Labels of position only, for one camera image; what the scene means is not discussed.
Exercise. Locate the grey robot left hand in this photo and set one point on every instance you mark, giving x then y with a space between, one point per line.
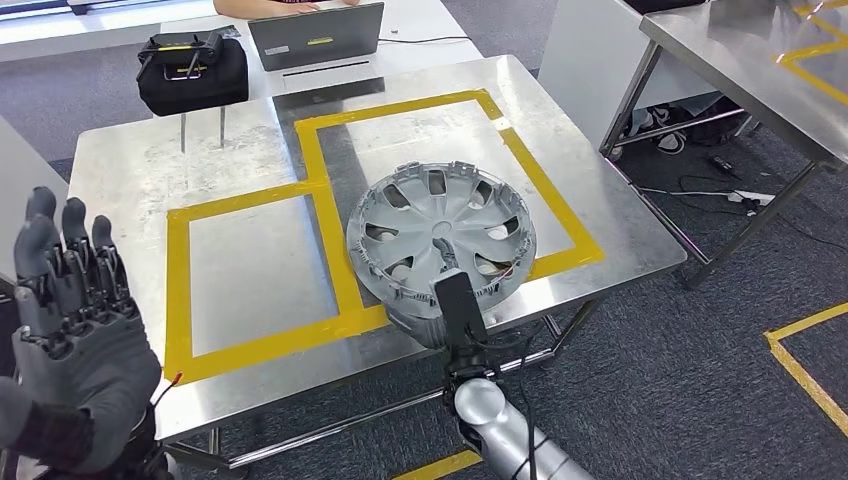
86 371

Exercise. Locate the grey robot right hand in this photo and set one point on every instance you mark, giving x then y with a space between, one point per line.
420 331

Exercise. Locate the silver plastic hubcap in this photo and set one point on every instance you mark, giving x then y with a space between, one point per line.
424 212

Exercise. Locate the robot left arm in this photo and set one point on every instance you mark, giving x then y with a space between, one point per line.
139 457

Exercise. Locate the steel workbench table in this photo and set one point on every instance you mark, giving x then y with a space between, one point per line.
252 278

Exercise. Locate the black fabric bag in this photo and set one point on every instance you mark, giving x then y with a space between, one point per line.
192 93

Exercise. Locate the white desk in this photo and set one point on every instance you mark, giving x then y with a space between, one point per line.
424 26

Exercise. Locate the white desk side panel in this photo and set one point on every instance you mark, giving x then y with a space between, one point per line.
583 66

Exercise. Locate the black white sneaker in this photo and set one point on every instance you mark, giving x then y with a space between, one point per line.
670 142

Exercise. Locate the grey laptop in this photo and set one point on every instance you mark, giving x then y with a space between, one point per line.
318 33

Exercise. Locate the black remote controller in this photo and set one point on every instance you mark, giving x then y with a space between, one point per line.
179 50

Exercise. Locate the black power adapter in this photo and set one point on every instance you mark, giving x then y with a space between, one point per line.
722 166

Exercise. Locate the white power strip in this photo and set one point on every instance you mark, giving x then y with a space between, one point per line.
752 197

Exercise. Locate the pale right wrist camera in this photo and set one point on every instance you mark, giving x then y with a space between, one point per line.
460 308

